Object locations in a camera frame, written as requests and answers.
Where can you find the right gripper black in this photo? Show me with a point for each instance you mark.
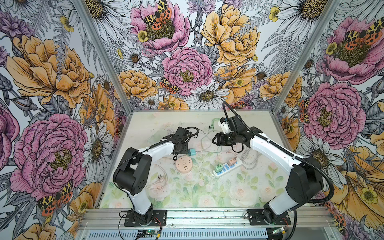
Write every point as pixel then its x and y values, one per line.
pixel 220 136

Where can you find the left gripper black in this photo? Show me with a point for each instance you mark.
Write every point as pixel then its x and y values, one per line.
pixel 185 150

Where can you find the round pink socket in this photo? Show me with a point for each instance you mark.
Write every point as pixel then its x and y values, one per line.
pixel 184 164

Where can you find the pink charger plug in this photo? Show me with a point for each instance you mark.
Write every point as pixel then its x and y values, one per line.
pixel 232 162

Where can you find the green charger adapter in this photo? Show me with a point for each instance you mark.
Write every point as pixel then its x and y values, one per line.
pixel 218 168

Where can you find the white blue power strip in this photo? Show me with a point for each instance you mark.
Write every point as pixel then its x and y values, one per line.
pixel 227 169

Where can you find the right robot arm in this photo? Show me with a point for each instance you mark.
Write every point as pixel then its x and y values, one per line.
pixel 307 182

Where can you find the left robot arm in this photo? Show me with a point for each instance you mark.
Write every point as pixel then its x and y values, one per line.
pixel 131 174

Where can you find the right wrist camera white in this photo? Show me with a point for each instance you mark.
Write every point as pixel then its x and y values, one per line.
pixel 224 125

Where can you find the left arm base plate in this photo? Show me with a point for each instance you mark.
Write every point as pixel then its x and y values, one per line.
pixel 154 218

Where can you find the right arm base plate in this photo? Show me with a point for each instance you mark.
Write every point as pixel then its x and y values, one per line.
pixel 262 217

